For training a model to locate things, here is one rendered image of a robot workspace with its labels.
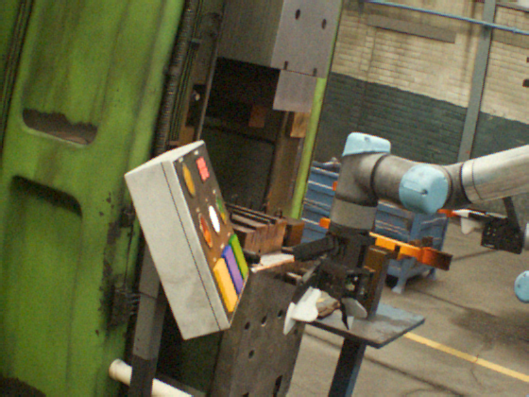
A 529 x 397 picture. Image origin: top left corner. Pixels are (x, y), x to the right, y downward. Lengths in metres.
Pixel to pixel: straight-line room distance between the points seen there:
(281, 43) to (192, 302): 0.75
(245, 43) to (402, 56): 8.60
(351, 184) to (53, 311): 0.91
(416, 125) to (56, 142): 8.60
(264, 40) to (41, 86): 0.56
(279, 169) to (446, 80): 7.86
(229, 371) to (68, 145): 0.66
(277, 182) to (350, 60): 8.55
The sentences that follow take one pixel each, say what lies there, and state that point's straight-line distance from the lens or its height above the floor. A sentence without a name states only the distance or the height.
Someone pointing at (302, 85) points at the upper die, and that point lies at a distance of 1.88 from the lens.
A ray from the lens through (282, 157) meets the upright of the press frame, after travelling 2.19.
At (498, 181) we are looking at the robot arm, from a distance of 1.25.
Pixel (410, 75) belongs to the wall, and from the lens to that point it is 10.23.
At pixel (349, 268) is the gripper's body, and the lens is 1.27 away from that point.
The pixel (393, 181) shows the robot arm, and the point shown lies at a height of 1.23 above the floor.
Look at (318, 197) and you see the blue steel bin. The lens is 5.82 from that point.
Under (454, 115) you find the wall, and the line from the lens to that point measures 9.86.
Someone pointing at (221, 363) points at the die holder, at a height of 0.66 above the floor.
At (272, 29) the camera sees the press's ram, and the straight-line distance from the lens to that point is 1.74.
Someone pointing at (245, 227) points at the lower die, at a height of 0.98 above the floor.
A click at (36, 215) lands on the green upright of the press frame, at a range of 1.88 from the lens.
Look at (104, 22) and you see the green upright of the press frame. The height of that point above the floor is 1.41.
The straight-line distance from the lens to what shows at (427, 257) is 2.12.
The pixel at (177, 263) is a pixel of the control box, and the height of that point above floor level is 1.04.
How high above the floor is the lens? 1.37
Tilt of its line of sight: 10 degrees down
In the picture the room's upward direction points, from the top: 12 degrees clockwise
